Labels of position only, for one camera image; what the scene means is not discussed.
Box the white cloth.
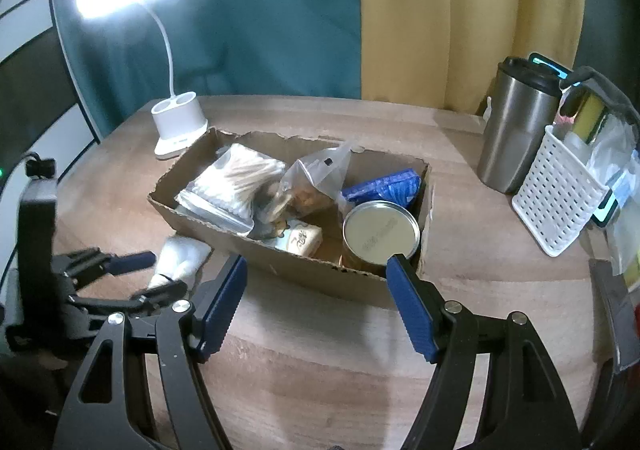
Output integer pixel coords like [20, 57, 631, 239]
[147, 235, 213, 291]

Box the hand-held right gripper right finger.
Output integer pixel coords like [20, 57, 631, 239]
[386, 253, 583, 450]

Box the steel tumbler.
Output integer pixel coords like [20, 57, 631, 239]
[476, 56, 563, 195]

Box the clear plastic bag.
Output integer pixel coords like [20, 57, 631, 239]
[585, 117, 640, 211]

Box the cardboard box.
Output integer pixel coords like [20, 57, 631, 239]
[146, 127, 433, 303]

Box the bag of cotton swabs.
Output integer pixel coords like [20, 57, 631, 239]
[175, 144, 283, 235]

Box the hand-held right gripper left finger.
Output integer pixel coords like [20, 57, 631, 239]
[52, 255, 249, 450]

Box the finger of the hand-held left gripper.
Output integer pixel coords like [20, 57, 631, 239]
[55, 250, 157, 289]
[65, 280, 189, 327]

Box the teal curtain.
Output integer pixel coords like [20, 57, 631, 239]
[47, 0, 363, 141]

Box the yellow sponge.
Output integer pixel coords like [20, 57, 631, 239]
[570, 92, 608, 141]

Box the white desk lamp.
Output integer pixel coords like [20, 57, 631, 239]
[75, 0, 210, 161]

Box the red tin can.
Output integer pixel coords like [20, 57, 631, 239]
[341, 201, 421, 275]

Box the bear print tissue pack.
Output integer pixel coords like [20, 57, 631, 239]
[272, 220, 323, 258]

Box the blue packet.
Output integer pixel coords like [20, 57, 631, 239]
[341, 169, 423, 209]

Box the white perforated basket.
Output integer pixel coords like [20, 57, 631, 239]
[511, 125, 613, 258]

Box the grey cloth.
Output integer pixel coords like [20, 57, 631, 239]
[562, 67, 640, 123]

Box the clear bag of snacks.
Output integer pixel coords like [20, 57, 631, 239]
[272, 142, 366, 225]

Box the yellow curtain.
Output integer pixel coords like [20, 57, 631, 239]
[350, 0, 588, 115]

